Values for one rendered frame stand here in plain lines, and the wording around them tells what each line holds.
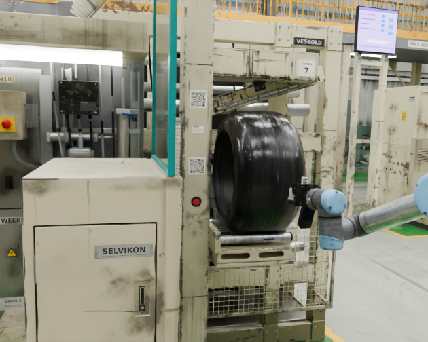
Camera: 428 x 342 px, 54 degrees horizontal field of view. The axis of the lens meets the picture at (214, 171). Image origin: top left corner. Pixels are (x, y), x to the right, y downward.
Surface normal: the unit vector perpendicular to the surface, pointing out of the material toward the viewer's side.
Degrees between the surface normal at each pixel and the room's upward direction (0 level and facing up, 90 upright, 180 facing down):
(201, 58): 90
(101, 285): 90
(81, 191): 90
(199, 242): 90
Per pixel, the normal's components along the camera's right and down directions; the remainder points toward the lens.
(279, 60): 0.22, 0.12
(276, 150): 0.21, -0.30
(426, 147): -0.96, 0.01
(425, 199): -0.83, -0.07
